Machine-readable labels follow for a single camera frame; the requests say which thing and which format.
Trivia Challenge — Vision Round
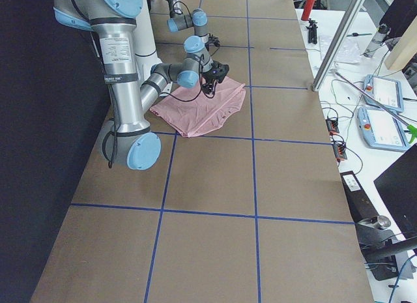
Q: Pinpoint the clear plastic sheet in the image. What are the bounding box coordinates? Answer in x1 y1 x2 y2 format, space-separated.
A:
319 35 362 64

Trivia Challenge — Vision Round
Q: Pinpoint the teach pendant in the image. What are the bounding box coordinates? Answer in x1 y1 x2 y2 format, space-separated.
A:
363 74 404 113
357 107 410 152

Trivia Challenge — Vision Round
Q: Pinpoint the clear water bottle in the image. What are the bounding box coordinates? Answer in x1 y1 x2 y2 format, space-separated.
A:
363 23 391 58

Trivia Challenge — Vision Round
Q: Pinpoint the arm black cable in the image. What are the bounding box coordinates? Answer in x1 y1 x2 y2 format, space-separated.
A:
102 55 212 169
156 0 196 20

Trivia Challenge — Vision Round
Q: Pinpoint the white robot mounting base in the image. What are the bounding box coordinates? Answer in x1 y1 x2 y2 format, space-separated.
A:
133 7 162 82

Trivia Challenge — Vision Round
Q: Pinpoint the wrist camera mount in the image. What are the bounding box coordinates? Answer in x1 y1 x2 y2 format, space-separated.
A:
212 61 229 83
206 33 221 51

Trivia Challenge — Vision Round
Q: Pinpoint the red bottle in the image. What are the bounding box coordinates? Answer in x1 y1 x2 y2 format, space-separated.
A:
301 0 315 22

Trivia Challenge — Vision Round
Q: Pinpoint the black clamp stand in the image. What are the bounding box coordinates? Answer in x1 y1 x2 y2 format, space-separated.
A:
355 216 416 281

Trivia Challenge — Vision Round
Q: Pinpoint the lower orange black connector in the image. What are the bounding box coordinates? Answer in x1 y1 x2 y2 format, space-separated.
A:
332 141 347 162

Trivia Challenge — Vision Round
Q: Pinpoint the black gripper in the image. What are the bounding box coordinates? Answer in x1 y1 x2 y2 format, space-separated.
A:
202 69 218 98

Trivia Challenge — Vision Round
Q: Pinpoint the black box with label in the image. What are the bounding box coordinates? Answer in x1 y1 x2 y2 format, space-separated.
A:
340 171 379 223

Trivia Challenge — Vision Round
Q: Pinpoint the orange black connector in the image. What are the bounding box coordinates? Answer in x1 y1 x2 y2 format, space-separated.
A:
332 141 347 162
325 118 339 135

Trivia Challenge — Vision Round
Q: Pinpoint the black monitor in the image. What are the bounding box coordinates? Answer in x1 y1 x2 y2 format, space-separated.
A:
374 145 416 238

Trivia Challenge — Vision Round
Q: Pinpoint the lower teach pendant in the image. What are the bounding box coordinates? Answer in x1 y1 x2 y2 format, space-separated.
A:
357 107 410 152

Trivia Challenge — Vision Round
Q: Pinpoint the pink snoopy t-shirt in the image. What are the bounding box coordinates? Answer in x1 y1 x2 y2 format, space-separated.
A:
151 77 246 137

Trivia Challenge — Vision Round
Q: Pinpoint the black folded tripod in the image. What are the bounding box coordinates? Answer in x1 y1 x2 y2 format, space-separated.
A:
307 18 318 44

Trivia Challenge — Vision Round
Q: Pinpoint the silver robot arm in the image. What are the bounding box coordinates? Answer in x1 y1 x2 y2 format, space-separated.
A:
53 0 229 170
167 0 209 44

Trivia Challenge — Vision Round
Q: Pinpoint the aluminium frame post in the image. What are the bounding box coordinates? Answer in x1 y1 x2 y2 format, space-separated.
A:
312 0 365 92

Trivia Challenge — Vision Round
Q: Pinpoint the upper orange black connector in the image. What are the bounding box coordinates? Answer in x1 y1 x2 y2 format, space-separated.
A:
325 118 339 135

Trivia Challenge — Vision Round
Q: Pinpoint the upper teach pendant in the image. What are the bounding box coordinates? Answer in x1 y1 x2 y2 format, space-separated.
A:
363 74 404 113

